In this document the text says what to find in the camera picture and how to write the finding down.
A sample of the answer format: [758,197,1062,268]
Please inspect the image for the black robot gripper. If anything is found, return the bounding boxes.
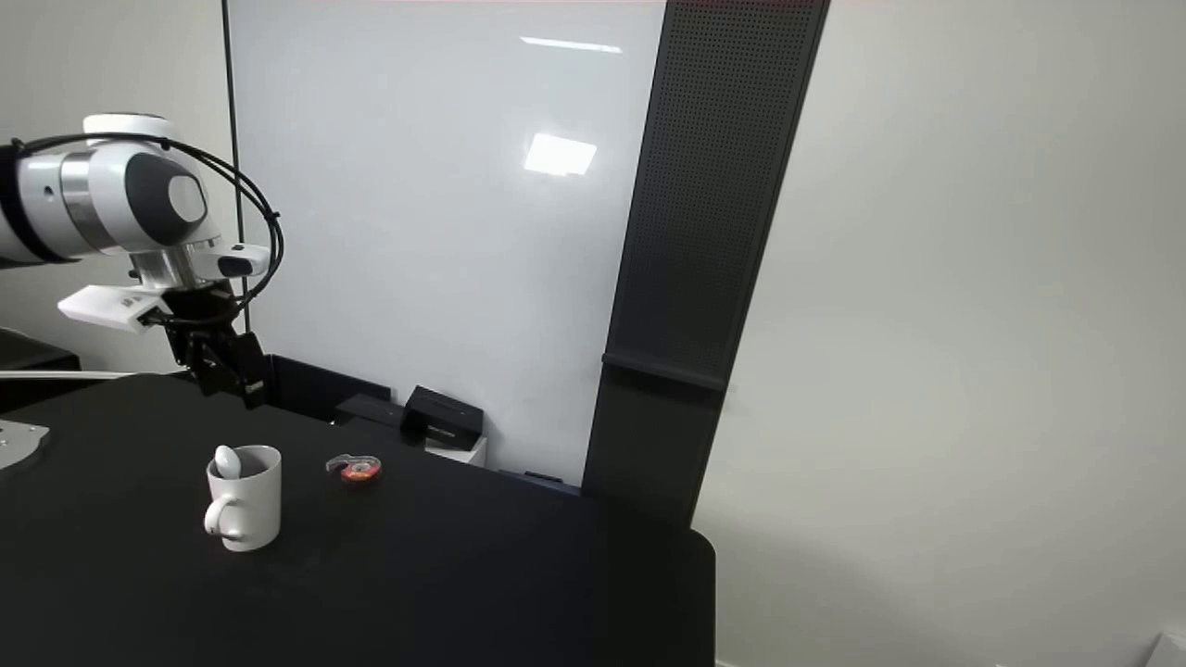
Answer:
[154,285,272,411]

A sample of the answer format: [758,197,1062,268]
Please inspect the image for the black open bin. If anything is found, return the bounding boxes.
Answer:
[171,352,407,436]

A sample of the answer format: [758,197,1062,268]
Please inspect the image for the white ceramic mug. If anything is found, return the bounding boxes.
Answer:
[199,439,287,557]

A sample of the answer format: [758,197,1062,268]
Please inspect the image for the red tape roll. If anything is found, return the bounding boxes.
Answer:
[322,450,387,488]

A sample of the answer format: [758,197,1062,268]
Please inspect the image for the large whiteboard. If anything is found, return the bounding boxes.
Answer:
[220,0,672,491]

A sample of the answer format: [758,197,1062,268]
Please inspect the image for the silver metal mounting plate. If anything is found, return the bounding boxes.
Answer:
[0,418,51,474]

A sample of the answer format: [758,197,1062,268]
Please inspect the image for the small black box device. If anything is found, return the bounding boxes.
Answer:
[401,383,488,455]

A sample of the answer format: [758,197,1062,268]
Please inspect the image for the dark grey vertical pillar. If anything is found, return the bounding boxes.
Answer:
[579,0,834,530]

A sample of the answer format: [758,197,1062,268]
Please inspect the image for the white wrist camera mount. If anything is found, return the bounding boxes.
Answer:
[56,279,175,333]

